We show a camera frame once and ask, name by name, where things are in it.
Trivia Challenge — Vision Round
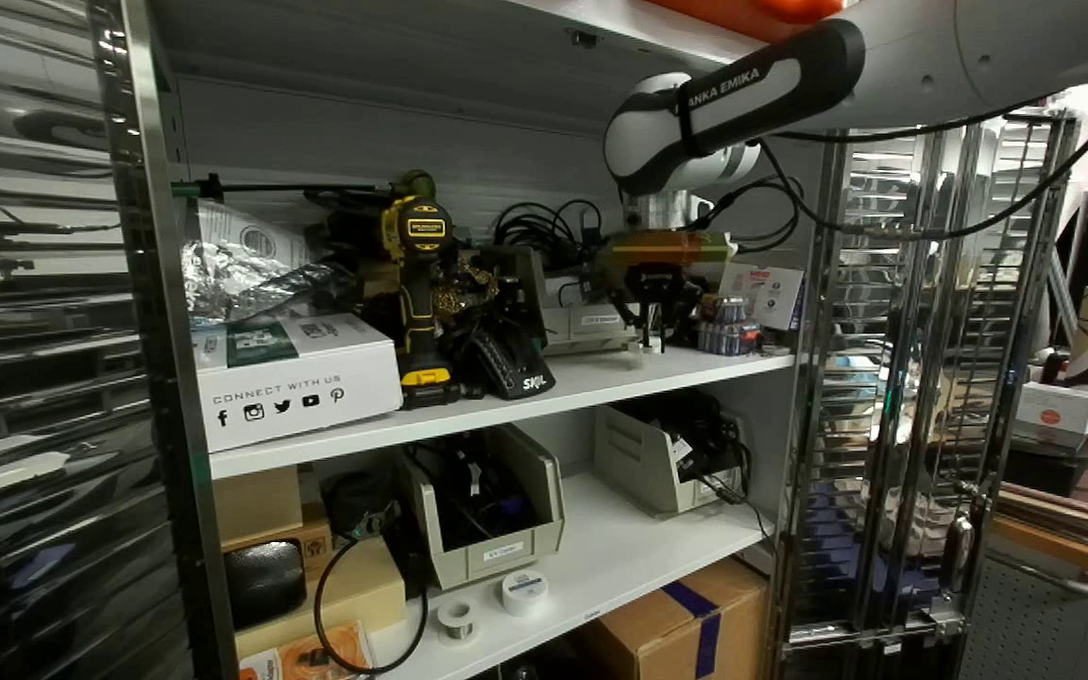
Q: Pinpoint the wide gray storage bin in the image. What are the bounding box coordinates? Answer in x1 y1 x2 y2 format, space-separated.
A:
591 402 752 518

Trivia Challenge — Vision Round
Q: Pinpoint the chrome wire rack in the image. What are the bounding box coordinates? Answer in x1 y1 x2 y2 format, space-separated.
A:
770 110 1081 680
0 0 191 680

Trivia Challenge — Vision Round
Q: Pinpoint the brown cardboard box stack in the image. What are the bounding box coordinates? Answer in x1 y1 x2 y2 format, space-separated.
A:
213 466 412 663

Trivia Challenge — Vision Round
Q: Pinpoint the gray metal shelf unit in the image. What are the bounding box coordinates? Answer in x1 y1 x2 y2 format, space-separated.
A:
86 0 824 680

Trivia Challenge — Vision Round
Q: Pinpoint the flat orange printed box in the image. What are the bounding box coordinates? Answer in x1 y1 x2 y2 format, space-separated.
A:
234 619 382 680

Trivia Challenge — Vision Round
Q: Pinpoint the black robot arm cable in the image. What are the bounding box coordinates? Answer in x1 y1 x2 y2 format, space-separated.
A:
728 110 1088 258

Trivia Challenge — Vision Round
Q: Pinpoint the white printed carton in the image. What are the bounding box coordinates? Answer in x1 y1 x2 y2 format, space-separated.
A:
721 258 813 338

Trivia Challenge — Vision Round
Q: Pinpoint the white tape roll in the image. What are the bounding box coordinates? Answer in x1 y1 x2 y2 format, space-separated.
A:
432 592 479 648
497 567 556 619

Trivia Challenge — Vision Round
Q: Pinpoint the cardboard box blue tape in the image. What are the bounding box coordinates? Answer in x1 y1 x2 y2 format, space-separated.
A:
582 557 778 680

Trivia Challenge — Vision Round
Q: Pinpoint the black battery charger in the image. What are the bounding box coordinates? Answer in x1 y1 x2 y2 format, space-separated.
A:
459 316 560 406

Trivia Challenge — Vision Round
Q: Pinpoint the black looped cable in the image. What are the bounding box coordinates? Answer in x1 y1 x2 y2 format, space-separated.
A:
309 532 434 680

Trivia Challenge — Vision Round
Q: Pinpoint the wooden desk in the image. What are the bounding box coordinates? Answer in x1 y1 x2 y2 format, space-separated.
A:
987 499 1088 598

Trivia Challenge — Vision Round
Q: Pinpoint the crumpled clear plastic bag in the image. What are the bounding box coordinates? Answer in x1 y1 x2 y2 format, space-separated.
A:
181 233 336 329

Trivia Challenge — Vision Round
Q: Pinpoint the yellow black cordless drill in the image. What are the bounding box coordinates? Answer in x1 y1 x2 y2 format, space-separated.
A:
356 168 468 413

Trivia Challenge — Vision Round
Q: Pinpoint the black rounded pouch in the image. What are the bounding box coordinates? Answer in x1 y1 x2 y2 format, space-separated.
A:
222 537 313 635

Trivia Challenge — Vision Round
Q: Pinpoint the white printed cardboard box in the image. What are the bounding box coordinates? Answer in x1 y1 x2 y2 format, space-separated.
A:
191 310 410 459

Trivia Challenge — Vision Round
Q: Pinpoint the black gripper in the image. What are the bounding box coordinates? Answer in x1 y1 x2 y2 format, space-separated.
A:
619 258 710 358

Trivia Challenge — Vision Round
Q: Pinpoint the black cable bundle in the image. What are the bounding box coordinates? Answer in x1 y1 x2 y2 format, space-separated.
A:
645 392 759 510
492 198 611 286

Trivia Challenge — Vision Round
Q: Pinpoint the small white box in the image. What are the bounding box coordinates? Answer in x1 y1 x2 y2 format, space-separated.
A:
1012 381 1088 447

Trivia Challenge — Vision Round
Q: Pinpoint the stack of books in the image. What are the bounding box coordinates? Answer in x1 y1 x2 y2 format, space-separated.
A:
993 471 1088 557

